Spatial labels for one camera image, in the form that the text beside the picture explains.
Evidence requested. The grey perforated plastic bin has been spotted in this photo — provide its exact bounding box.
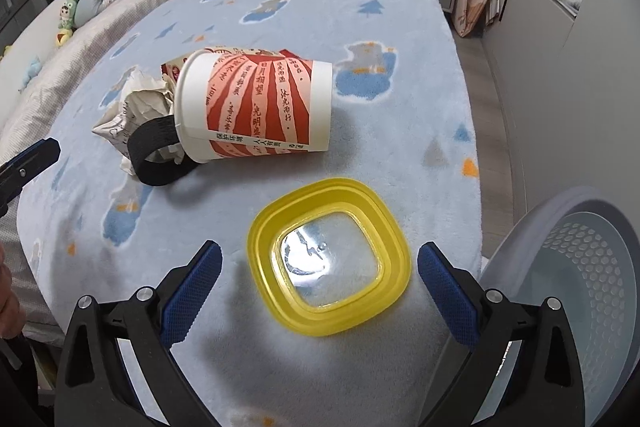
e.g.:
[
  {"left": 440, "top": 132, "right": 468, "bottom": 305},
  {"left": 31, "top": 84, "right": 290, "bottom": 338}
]
[{"left": 477, "top": 186, "right": 640, "bottom": 427}]

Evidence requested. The white paper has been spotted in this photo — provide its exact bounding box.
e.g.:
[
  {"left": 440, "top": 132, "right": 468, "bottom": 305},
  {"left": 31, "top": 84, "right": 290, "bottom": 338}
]
[{"left": 92, "top": 67, "right": 183, "bottom": 175}]

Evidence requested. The small blue plush toy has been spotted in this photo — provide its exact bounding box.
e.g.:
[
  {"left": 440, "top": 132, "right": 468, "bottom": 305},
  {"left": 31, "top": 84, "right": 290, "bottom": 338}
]
[{"left": 22, "top": 56, "right": 44, "bottom": 84}]

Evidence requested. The white wardrobe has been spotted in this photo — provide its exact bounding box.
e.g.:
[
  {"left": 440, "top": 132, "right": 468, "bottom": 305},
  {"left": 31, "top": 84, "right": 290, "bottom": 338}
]
[{"left": 482, "top": 0, "right": 640, "bottom": 228}]

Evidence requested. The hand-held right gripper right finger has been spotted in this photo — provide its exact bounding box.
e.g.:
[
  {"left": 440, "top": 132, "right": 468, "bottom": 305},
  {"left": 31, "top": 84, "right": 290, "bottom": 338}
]
[{"left": 417, "top": 242, "right": 587, "bottom": 427}]

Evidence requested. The small green plush toy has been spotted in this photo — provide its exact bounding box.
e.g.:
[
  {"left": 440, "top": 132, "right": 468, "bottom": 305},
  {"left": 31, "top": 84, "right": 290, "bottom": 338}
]
[{"left": 54, "top": 0, "right": 82, "bottom": 48}]

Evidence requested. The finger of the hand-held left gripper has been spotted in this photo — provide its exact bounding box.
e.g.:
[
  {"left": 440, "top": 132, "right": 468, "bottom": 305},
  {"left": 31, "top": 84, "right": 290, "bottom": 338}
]
[{"left": 0, "top": 138, "right": 62, "bottom": 215}]

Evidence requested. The yellow plastic lid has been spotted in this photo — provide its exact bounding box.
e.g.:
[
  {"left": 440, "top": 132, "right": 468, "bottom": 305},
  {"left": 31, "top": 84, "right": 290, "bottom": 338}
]
[{"left": 246, "top": 178, "right": 412, "bottom": 338}]

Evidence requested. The red white paper cup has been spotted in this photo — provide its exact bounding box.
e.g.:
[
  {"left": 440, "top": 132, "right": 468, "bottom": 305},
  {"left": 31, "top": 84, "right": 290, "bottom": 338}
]
[{"left": 172, "top": 48, "right": 333, "bottom": 164}]

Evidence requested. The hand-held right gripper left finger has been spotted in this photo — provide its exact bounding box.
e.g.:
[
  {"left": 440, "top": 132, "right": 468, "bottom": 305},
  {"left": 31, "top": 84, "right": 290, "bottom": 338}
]
[{"left": 54, "top": 241, "right": 236, "bottom": 427}]

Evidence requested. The black band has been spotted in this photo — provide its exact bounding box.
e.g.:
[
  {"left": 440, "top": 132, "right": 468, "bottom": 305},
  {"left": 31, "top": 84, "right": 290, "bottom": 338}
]
[{"left": 125, "top": 117, "right": 198, "bottom": 186}]

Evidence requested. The person's left hand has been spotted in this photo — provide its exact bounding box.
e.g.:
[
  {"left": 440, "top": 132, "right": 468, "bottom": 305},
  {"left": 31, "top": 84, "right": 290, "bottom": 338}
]
[{"left": 0, "top": 247, "right": 26, "bottom": 339}]

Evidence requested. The blue printed blanket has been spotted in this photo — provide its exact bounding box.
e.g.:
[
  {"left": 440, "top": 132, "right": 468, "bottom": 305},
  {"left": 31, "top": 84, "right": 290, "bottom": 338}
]
[{"left": 15, "top": 0, "right": 483, "bottom": 427}]

